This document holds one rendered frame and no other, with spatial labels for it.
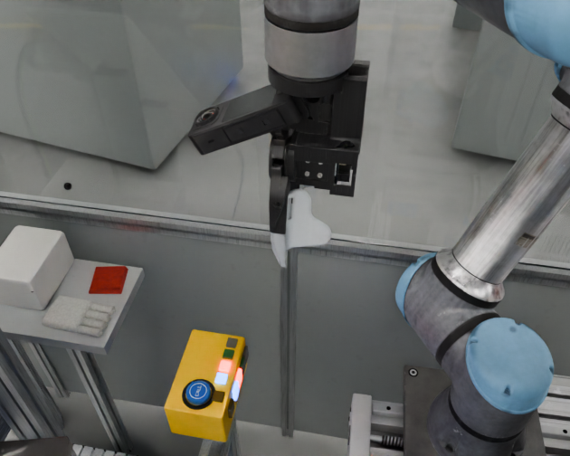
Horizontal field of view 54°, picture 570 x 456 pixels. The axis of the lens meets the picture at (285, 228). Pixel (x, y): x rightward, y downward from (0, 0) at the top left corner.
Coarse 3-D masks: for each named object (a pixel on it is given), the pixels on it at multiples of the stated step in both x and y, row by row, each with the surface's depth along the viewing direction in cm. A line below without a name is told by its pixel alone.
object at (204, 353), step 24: (192, 336) 100; (216, 336) 100; (192, 360) 96; (216, 360) 96; (240, 360) 98; (216, 384) 93; (168, 408) 90; (192, 408) 90; (216, 408) 90; (192, 432) 94; (216, 432) 93
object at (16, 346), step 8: (16, 344) 166; (16, 352) 165; (24, 352) 174; (24, 360) 170; (24, 368) 171; (32, 368) 177; (32, 376) 175; (40, 384) 182; (40, 392) 182; (48, 392) 192; (48, 400) 187; (56, 408) 197; (56, 416) 194
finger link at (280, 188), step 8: (280, 160) 52; (272, 168) 50; (280, 168) 50; (272, 176) 51; (280, 176) 51; (288, 176) 51; (272, 184) 51; (280, 184) 51; (288, 184) 52; (272, 192) 51; (280, 192) 51; (288, 192) 52; (272, 200) 51; (280, 200) 51; (272, 208) 52; (280, 208) 52; (272, 216) 53; (280, 216) 53; (272, 224) 53; (280, 224) 54; (272, 232) 54; (280, 232) 54
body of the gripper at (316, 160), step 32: (352, 64) 48; (320, 96) 46; (352, 96) 47; (288, 128) 51; (320, 128) 50; (352, 128) 49; (288, 160) 51; (320, 160) 50; (352, 160) 49; (352, 192) 52
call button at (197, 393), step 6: (192, 384) 92; (198, 384) 92; (204, 384) 92; (186, 390) 91; (192, 390) 91; (198, 390) 91; (204, 390) 91; (210, 390) 91; (186, 396) 90; (192, 396) 90; (198, 396) 90; (204, 396) 90; (192, 402) 90; (198, 402) 90; (204, 402) 91
